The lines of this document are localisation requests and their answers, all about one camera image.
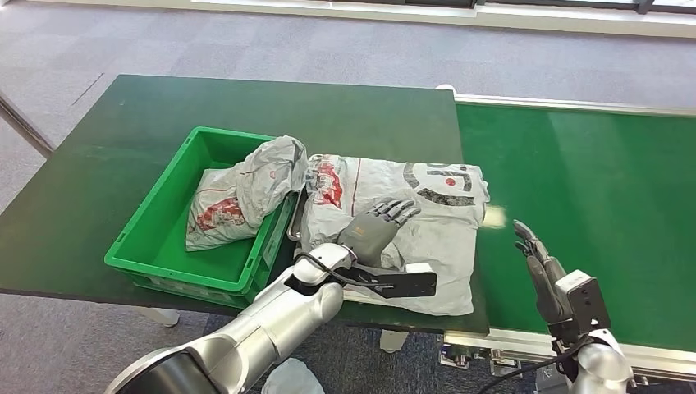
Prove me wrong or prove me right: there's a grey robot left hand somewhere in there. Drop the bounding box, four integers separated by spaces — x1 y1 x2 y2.
337 198 423 268

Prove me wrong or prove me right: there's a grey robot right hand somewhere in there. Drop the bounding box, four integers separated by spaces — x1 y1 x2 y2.
512 219 570 328

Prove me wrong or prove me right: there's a large grey plastic mail package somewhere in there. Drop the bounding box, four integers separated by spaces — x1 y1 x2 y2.
300 153 491 318

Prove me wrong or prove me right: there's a green conveyor belt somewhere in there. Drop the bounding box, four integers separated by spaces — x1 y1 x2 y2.
456 103 696 354

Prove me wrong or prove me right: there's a small grey plastic mail package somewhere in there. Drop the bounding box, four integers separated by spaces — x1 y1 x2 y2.
185 135 309 253

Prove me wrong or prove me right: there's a white electronic scale, steel tray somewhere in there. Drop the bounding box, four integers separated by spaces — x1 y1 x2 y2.
286 185 394 307

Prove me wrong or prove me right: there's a white table leg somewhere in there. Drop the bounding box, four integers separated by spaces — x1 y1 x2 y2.
135 306 181 329
378 328 410 355

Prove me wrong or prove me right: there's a dark green table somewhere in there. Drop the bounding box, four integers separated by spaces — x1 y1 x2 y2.
0 74 491 336

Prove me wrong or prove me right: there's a white plastic bag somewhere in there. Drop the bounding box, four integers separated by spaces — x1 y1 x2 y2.
261 357 327 394

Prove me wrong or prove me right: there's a green plastic crate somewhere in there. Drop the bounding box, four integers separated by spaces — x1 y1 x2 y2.
104 126 300 312

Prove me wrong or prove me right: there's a white windowsill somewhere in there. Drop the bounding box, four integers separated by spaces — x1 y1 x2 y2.
0 0 696 40

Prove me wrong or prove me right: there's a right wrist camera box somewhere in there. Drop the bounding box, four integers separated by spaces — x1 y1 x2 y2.
546 270 612 341

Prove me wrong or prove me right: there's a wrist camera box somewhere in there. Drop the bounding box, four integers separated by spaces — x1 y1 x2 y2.
341 262 438 300
546 270 612 341

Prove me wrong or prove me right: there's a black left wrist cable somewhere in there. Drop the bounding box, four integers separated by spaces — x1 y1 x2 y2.
295 251 394 290

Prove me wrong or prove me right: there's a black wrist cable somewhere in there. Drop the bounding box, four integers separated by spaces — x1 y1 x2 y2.
295 251 394 290
478 336 595 394

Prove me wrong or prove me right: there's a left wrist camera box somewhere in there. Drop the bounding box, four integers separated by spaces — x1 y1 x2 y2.
341 262 438 300

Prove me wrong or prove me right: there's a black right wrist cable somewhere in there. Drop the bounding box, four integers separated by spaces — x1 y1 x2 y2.
478 336 595 394

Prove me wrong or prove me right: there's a dark metal floor rail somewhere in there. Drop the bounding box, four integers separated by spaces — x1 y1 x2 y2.
0 91 57 160

